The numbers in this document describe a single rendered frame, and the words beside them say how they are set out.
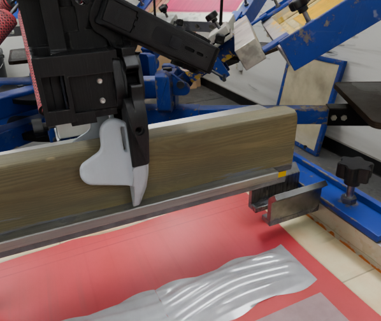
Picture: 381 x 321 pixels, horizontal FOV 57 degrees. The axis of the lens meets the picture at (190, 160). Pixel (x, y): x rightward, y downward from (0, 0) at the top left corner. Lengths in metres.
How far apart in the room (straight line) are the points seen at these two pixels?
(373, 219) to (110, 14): 0.38
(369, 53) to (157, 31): 2.48
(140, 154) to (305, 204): 0.28
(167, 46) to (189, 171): 0.13
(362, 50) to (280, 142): 2.38
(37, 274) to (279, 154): 0.33
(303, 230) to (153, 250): 0.21
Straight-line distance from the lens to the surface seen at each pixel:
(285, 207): 0.49
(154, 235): 0.51
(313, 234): 0.52
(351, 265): 0.49
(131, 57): 0.29
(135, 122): 0.29
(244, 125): 0.38
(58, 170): 0.33
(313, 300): 0.44
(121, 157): 0.31
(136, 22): 0.30
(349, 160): 0.50
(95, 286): 0.45
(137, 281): 0.45
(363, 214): 0.50
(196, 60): 0.32
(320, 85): 2.96
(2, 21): 1.01
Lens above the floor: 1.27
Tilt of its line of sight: 27 degrees down
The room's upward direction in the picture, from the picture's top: 2 degrees counter-clockwise
